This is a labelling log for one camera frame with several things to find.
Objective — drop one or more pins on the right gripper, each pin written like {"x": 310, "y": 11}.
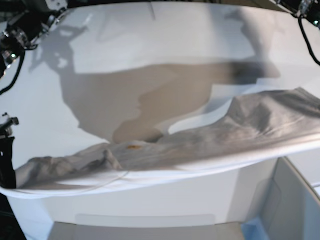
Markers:
{"x": 7, "y": 173}

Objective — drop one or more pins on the white t-shirt with print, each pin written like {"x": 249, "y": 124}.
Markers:
{"x": 97, "y": 133}

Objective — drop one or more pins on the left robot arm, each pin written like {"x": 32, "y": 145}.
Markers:
{"x": 308, "y": 10}

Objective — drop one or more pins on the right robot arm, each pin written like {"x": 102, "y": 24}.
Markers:
{"x": 23, "y": 33}

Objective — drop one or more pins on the grey cardboard box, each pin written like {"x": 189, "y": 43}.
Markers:
{"x": 273, "y": 201}

